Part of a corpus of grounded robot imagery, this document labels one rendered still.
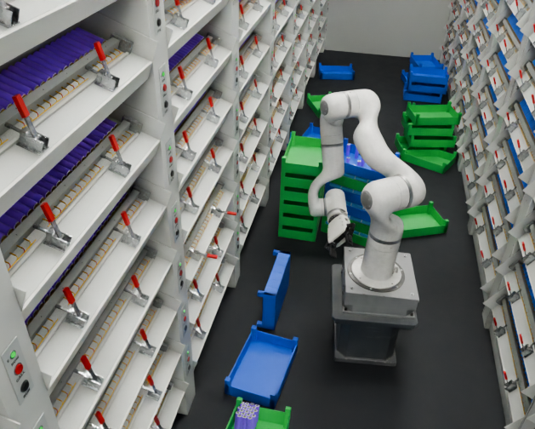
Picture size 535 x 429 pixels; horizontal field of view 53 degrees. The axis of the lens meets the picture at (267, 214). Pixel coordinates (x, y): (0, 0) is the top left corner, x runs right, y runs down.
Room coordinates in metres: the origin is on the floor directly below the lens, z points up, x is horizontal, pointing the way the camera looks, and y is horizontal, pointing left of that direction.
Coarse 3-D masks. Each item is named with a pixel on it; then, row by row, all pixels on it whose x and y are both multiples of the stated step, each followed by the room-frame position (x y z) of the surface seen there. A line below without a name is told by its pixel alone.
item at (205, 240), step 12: (228, 180) 1.89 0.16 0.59; (228, 192) 1.87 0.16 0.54; (216, 204) 1.77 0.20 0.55; (228, 204) 1.83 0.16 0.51; (192, 228) 1.59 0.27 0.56; (204, 228) 1.61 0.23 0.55; (216, 228) 1.63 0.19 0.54; (204, 240) 1.55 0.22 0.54; (204, 252) 1.49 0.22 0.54; (192, 264) 1.41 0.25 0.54; (192, 276) 1.36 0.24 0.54
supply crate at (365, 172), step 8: (344, 144) 2.51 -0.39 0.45; (352, 144) 2.51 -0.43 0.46; (344, 152) 2.50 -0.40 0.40; (352, 152) 2.50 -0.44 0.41; (344, 160) 2.42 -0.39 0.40; (352, 160) 2.43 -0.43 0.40; (344, 168) 2.31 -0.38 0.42; (352, 168) 2.29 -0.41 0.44; (360, 168) 2.27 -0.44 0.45; (368, 168) 2.35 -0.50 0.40; (360, 176) 2.27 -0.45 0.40; (368, 176) 2.25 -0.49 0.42; (376, 176) 2.23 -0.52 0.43; (384, 176) 2.21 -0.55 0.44
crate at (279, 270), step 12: (276, 252) 1.91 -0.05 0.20; (288, 252) 1.92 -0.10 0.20; (276, 264) 1.83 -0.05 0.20; (288, 264) 1.88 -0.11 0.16; (276, 276) 1.75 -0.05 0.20; (288, 276) 1.90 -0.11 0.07; (276, 288) 1.68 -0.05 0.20; (264, 300) 1.64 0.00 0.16; (276, 300) 1.65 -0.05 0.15; (264, 312) 1.64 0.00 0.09; (276, 312) 1.66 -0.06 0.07; (264, 324) 1.64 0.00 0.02
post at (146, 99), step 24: (120, 0) 1.21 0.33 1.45; (144, 0) 1.20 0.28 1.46; (144, 24) 1.20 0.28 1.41; (168, 72) 1.29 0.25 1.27; (144, 96) 1.20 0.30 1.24; (168, 96) 1.27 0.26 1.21; (168, 120) 1.26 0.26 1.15; (168, 216) 1.20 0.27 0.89; (168, 240) 1.20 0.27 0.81; (168, 288) 1.20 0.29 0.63; (168, 336) 1.20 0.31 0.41; (192, 360) 1.29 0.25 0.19; (192, 384) 1.27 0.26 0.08
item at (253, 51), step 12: (252, 36) 2.53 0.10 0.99; (264, 36) 2.57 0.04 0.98; (240, 48) 2.36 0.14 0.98; (252, 48) 2.43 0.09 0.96; (264, 48) 2.52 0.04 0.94; (240, 60) 2.28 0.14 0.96; (252, 60) 2.33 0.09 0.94; (240, 72) 2.13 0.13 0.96; (252, 72) 2.21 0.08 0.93; (240, 84) 1.98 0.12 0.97
